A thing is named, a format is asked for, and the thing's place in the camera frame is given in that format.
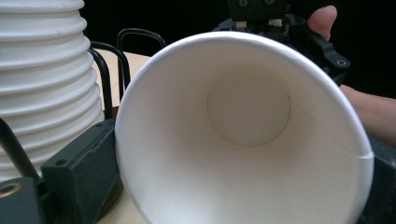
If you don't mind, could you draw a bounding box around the stack of white paper cups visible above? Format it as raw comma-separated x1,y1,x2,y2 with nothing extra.
0,0,106,183

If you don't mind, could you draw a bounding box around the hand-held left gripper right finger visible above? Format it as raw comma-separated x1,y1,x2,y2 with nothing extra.
357,135,396,224

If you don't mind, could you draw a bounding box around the black wire double cup holder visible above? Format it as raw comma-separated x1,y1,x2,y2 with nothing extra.
0,27,167,185

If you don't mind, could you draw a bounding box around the single white paper cup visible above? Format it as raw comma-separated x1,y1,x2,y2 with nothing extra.
114,30,375,224

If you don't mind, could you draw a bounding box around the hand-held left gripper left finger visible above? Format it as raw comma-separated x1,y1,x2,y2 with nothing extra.
40,118,124,224

